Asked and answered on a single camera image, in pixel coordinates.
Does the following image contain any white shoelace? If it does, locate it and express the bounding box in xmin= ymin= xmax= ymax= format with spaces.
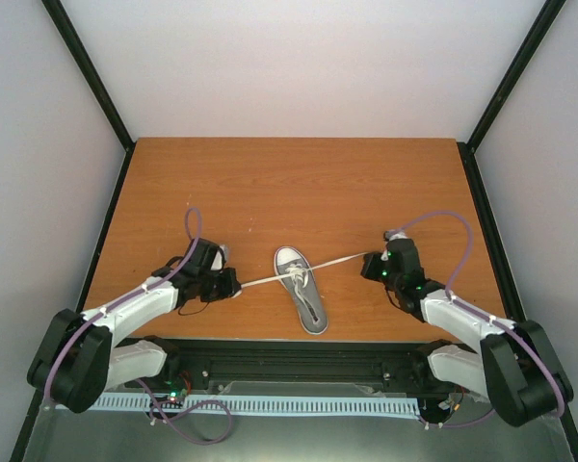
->
xmin=242 ymin=246 xmax=365 ymax=335

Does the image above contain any grey canvas sneaker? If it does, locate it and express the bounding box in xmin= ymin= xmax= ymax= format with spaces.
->
xmin=274 ymin=246 xmax=328 ymax=335

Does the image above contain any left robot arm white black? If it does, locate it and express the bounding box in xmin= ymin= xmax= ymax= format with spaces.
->
xmin=27 ymin=239 xmax=241 ymax=413

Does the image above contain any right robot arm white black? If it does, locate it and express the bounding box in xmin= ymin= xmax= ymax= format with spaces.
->
xmin=361 ymin=236 xmax=574 ymax=427

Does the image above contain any grey metal front plate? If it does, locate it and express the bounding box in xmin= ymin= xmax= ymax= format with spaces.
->
xmin=17 ymin=398 xmax=574 ymax=461

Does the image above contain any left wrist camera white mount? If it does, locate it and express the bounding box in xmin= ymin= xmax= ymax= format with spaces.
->
xmin=210 ymin=244 xmax=229 ymax=271

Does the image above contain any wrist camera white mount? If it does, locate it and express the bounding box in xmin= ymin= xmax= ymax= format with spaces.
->
xmin=383 ymin=230 xmax=407 ymax=242
xmin=210 ymin=244 xmax=229 ymax=271

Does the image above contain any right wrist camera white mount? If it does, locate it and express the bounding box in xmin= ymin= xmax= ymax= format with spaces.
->
xmin=383 ymin=230 xmax=407 ymax=242

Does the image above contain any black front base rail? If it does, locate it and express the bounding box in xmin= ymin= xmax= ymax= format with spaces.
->
xmin=45 ymin=339 xmax=560 ymax=398

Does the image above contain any light blue slotted cable duct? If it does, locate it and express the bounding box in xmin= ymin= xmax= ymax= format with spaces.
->
xmin=89 ymin=390 xmax=421 ymax=419

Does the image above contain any black aluminium frame post right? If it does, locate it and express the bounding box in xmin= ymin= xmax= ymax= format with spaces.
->
xmin=466 ymin=0 xmax=566 ymax=155

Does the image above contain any black aluminium frame post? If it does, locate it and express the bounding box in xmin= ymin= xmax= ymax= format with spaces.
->
xmin=466 ymin=0 xmax=566 ymax=155
xmin=41 ymin=0 xmax=137 ymax=151

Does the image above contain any black aluminium frame post left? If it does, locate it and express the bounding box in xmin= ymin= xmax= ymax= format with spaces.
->
xmin=41 ymin=0 xmax=137 ymax=151

